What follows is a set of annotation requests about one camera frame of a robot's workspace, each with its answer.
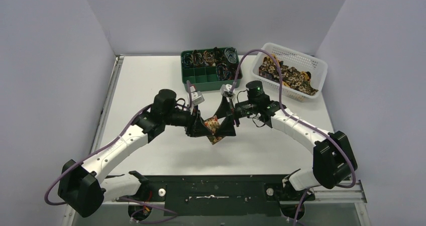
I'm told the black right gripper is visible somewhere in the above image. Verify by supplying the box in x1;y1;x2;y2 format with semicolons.
212;95;257;137

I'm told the orange green patterned tie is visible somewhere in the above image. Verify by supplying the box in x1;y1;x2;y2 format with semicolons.
203;115;224;145

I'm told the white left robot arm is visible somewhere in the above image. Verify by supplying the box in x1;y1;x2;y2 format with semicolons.
57;86;211;217

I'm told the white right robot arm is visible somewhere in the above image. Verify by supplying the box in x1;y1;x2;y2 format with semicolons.
215;80;358;191

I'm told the pile of patterned ties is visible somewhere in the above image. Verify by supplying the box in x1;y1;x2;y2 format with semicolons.
258;54;318;96

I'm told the rolled blue red tie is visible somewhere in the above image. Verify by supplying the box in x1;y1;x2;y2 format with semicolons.
216;63;231;81

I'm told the rolled dark red tie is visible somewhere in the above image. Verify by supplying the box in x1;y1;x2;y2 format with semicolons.
228;63;238;80

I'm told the green divided organizer tray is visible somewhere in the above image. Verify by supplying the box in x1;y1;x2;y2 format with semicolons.
180;47;234;91

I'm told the rolled dark patterned tie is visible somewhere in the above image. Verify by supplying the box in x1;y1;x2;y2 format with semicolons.
213;47;226;64

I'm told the rolled tan patterned tie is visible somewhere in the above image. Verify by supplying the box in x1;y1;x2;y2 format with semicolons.
203;50;216;67

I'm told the rolled light blue tie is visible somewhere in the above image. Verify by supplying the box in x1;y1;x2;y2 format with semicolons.
224;47;238;64

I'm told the rolled brown patterned tie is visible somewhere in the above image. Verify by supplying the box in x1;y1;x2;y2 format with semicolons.
192;50;204;67

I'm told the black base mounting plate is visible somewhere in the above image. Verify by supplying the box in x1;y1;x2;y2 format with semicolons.
99;174;334;218

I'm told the rolled blue striped tie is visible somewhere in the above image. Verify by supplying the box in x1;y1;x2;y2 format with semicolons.
181;52;193;69

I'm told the white plastic mesh basket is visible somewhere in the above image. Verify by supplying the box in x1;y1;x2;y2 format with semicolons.
262;43;328;102

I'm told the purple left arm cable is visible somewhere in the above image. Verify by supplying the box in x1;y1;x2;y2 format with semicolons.
44;80;196;224

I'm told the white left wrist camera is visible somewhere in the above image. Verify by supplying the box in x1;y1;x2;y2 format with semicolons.
188;91;205;106

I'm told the aluminium frame rail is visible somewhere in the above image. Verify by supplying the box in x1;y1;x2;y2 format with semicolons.
58;55;124;217

